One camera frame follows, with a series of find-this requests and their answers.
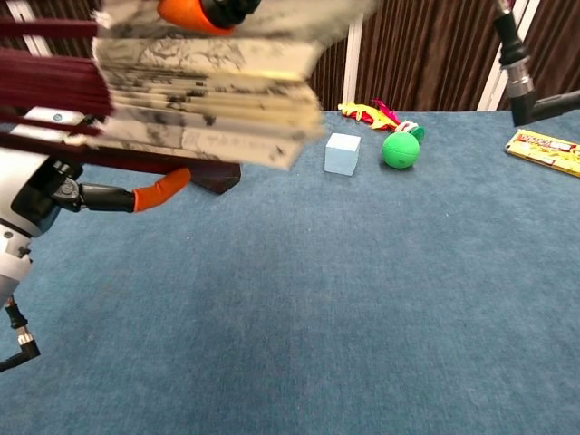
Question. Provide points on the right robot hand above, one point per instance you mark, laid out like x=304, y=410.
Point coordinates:
x=190, y=13

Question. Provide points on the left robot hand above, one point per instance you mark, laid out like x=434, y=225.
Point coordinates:
x=22, y=179

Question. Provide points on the red-ribbed paper folding fan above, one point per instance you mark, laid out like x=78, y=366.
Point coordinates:
x=204, y=90

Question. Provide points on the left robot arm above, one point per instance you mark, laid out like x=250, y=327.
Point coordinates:
x=11, y=263

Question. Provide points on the dark juice bottle white cap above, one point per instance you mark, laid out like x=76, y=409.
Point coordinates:
x=222, y=177

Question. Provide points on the light blue cube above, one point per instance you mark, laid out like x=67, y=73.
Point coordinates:
x=342, y=154

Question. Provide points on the colourful feather shuttlecock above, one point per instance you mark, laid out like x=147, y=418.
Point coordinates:
x=376, y=115

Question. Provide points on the green ball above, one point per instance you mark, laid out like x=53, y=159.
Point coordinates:
x=400, y=151

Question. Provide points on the yellow snack package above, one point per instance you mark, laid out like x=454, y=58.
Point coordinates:
x=544, y=149

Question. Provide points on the white partition frame post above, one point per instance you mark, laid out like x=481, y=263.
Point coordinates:
x=352, y=63
x=491, y=90
x=20, y=9

